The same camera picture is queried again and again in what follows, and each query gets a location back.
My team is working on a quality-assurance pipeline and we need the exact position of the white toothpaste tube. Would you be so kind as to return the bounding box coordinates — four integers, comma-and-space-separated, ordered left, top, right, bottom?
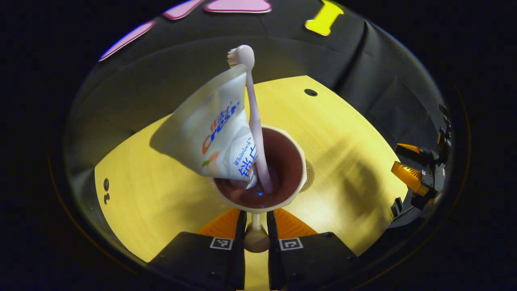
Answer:
164, 65, 259, 190

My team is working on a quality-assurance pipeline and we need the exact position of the black backdrop cloth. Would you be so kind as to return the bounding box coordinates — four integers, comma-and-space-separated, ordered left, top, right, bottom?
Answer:
61, 0, 455, 243

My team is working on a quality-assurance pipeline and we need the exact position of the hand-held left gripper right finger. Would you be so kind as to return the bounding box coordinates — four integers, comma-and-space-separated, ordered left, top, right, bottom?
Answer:
266, 208, 360, 291

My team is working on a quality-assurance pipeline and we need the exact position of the wooden desktop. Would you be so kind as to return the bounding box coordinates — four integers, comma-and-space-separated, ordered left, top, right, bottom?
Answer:
94, 75, 408, 291

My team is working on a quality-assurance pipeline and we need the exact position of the white toothbrush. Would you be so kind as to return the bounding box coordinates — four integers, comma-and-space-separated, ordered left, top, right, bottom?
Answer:
227, 44, 274, 194

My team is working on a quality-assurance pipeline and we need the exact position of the beige cup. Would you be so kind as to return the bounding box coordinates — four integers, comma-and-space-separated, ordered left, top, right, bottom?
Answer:
210, 124, 307, 254

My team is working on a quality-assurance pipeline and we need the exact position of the round cork coaster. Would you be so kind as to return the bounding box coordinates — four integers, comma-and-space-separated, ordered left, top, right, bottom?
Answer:
300, 160, 315, 192

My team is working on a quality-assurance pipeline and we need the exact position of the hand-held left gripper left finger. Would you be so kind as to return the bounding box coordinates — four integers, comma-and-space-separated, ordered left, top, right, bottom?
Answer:
146, 208, 248, 291

